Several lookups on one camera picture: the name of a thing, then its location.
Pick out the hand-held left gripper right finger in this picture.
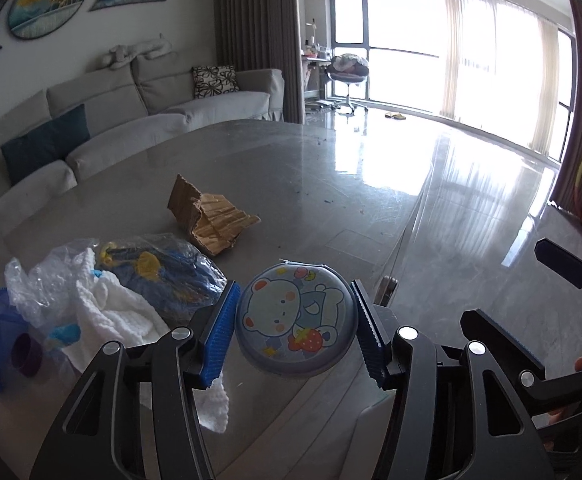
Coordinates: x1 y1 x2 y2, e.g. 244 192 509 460
349 280 554 480

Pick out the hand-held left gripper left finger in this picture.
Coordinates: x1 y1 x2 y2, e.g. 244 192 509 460
30 282 242 480

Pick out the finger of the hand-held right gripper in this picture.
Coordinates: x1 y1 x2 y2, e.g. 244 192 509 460
460 309 582 413
534 238 582 361

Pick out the round bear print tin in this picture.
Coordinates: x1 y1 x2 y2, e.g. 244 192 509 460
235 259 359 376

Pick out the clear bag of blue yarn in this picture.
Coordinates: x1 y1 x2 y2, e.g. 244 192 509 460
94 234 228 326

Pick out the white knitted cloth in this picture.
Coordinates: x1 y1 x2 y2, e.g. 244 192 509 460
64 247 229 433

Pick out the torn brown cardboard piece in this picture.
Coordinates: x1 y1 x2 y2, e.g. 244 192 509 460
167 174 262 258

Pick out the crumpled clear plastic bag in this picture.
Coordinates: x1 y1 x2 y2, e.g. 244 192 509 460
4 237 102 331

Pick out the purple plastic cup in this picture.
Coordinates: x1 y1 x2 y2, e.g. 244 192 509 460
11 332 44 378

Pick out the sheer white curtain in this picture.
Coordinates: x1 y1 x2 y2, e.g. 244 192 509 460
441 0 559 156

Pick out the light grey sofa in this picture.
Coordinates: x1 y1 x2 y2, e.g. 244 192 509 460
0 67 286 226

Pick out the black white patterned cushion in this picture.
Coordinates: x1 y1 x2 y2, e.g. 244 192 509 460
191 65 239 100

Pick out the grey swivel chair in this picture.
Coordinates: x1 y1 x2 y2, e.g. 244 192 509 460
326 52 371 115

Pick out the teal cushion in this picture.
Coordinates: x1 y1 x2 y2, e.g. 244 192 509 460
0 104 92 187

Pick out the cluttered white desk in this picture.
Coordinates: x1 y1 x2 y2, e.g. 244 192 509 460
298 20 334 111

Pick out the large window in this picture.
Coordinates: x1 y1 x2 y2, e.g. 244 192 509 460
328 0 576 161

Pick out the beige plush toy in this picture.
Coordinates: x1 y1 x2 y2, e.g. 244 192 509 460
96 35 174 71

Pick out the oval wall art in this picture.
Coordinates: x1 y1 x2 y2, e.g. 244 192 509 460
7 0 90 41

